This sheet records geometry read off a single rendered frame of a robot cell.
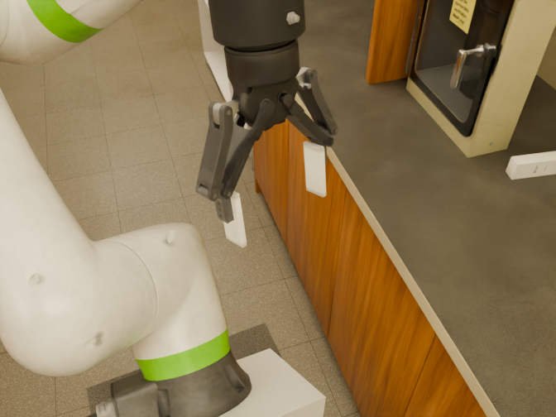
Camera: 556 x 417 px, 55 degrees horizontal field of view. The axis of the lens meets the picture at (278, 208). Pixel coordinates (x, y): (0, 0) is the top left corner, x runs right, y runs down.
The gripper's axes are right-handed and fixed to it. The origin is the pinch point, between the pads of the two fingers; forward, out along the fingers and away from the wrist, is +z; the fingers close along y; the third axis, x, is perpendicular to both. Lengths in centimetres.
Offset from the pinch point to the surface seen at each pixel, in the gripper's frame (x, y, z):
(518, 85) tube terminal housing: -6, -79, 11
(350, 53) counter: -64, -92, 16
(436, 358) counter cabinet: 5, -34, 52
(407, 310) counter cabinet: -6, -40, 50
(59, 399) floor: -106, 16, 113
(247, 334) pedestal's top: -15.5, -3.3, 34.8
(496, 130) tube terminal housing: -9, -78, 22
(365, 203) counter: -21, -44, 30
